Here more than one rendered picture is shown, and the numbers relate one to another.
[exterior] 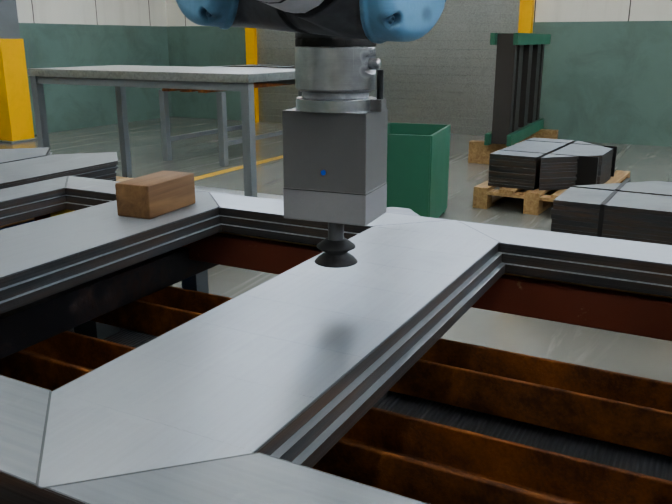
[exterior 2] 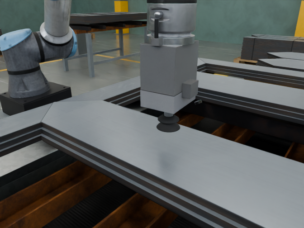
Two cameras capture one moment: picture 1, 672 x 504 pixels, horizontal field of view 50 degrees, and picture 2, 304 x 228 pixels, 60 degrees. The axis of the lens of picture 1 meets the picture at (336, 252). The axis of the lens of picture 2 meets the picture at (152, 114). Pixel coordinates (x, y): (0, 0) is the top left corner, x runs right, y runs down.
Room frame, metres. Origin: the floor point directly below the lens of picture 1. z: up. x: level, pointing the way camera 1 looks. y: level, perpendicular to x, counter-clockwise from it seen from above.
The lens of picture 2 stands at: (0.75, -0.43, 1.10)
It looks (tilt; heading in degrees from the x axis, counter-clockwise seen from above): 23 degrees down; 100
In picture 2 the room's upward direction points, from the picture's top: straight up
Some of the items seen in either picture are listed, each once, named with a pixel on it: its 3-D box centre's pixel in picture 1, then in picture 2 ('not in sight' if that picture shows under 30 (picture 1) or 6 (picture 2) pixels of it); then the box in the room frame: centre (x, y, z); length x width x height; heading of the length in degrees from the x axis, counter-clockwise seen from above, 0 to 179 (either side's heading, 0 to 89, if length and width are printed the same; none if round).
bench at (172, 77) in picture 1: (178, 154); not in sight; (4.13, 0.90, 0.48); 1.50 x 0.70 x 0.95; 62
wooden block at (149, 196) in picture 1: (157, 193); not in sight; (1.09, 0.27, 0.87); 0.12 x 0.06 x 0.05; 157
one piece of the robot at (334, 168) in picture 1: (342, 155); (175, 71); (0.71, -0.01, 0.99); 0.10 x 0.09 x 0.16; 158
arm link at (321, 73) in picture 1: (338, 72); (170, 19); (0.70, 0.00, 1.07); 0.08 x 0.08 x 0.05
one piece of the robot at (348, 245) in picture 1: (336, 248); (168, 120); (0.70, 0.00, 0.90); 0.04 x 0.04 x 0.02
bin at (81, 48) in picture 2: not in sight; (71, 41); (-2.09, 5.16, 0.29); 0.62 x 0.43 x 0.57; 168
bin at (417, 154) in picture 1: (403, 174); not in sight; (4.55, -0.43, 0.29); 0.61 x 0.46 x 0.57; 161
